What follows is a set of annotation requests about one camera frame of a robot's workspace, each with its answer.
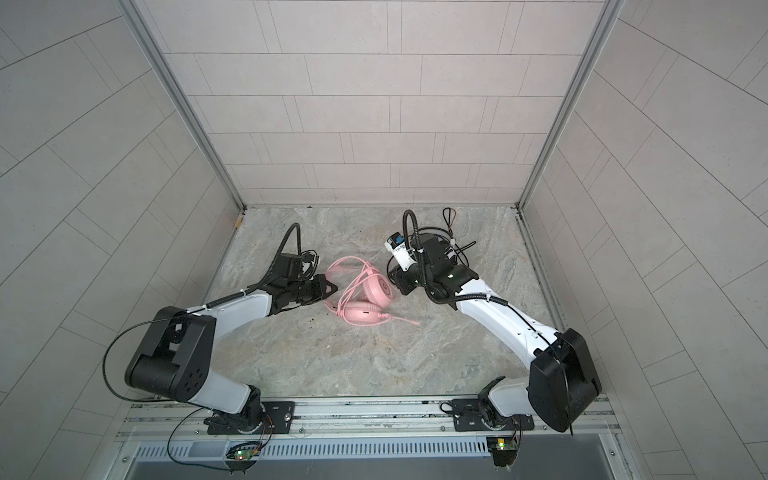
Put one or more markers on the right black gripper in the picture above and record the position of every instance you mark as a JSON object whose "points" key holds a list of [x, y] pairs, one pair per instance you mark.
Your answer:
{"points": [[401, 280]]}

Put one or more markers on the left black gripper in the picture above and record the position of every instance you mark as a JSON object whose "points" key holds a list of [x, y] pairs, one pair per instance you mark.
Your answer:
{"points": [[318, 281]]}

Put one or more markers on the pink cat-ear headphones with cable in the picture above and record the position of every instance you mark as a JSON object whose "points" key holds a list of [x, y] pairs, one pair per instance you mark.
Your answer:
{"points": [[365, 299]]}

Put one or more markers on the white black headphones with cable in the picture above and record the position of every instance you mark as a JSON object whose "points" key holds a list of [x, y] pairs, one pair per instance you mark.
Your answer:
{"points": [[445, 237]]}

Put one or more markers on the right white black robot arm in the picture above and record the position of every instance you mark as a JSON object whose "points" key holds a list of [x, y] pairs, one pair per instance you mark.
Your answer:
{"points": [[562, 380]]}

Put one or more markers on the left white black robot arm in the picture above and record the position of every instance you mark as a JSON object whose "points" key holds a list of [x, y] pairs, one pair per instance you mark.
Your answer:
{"points": [[173, 359]]}

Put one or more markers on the left green circuit board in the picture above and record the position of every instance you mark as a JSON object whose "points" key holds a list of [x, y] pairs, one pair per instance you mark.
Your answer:
{"points": [[242, 456]]}

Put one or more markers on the white ventilation grille strip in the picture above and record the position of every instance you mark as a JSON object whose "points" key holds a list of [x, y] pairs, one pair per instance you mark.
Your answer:
{"points": [[329, 448]]}

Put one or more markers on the right circuit board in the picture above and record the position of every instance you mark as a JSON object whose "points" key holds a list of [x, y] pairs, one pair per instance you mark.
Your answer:
{"points": [[503, 450]]}

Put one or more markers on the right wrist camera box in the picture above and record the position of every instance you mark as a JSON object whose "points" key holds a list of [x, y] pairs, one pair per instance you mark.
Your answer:
{"points": [[395, 244]]}

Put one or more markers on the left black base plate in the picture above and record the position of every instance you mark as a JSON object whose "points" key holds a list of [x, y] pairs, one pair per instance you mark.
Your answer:
{"points": [[276, 417]]}

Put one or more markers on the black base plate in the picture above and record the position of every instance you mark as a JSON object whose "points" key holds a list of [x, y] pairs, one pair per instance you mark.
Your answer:
{"points": [[474, 415], [276, 417]]}

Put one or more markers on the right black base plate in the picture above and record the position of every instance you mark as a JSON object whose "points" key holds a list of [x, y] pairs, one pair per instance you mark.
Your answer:
{"points": [[474, 415]]}

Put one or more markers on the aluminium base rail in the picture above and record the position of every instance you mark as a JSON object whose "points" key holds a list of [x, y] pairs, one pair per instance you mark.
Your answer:
{"points": [[313, 418]]}

